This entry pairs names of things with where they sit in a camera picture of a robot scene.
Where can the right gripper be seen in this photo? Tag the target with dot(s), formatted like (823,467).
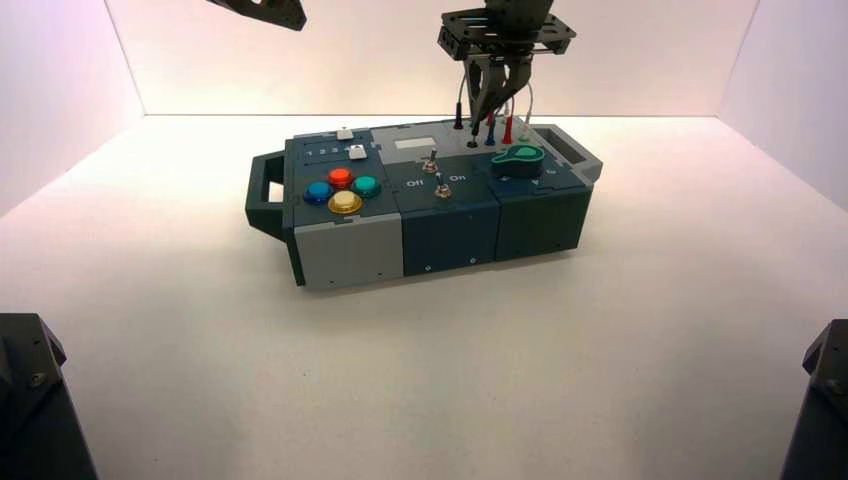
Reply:
(507,33)

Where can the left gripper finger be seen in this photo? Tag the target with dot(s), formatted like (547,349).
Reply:
(272,12)

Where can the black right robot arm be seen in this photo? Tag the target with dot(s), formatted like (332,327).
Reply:
(821,411)

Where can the green rotary knob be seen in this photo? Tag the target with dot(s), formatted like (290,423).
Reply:
(519,161)

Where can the white display window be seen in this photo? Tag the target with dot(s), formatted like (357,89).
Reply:
(415,143)

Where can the white slider knob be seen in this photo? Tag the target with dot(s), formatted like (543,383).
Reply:
(344,134)
(358,152)

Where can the blue grey control box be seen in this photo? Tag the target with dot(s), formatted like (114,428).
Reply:
(450,232)

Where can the green push button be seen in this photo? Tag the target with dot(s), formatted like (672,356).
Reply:
(366,186)

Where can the red push button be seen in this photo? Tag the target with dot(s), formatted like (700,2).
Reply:
(340,177)

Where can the blue push button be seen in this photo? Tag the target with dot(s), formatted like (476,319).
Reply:
(318,193)

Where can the yellow push button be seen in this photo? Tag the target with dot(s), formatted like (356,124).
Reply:
(345,202)

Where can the metal toggle switch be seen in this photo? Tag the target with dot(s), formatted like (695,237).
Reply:
(430,161)
(442,190)

